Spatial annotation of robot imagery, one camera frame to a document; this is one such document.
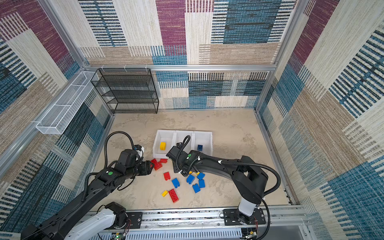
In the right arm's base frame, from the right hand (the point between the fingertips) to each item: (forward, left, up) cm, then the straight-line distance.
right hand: (182, 166), depth 85 cm
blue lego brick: (-8, +4, -4) cm, 9 cm away
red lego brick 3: (+6, +18, -4) cm, 19 cm away
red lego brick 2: (+2, +15, -4) cm, 16 cm away
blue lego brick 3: (-4, -10, -6) cm, 12 cm away
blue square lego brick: (+14, -10, -4) cm, 18 cm away
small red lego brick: (+7, +12, -6) cm, 15 cm away
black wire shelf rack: (+54, +41, +12) cm, 69 cm away
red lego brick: (-3, +9, -5) cm, 11 cm away
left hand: (-1, +16, +5) cm, 17 cm away
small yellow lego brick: (-13, +9, -5) cm, 17 cm away
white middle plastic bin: (+23, +3, -4) cm, 24 cm away
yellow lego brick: (+15, +13, -3) cm, 21 cm away
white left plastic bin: (+21, +14, -6) cm, 26 cm away
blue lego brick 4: (-7, -11, -7) cm, 15 cm away
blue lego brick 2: (-5, -4, -5) cm, 8 cm away
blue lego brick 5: (-10, -8, -6) cm, 14 cm away
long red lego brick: (-14, +5, -6) cm, 16 cm away
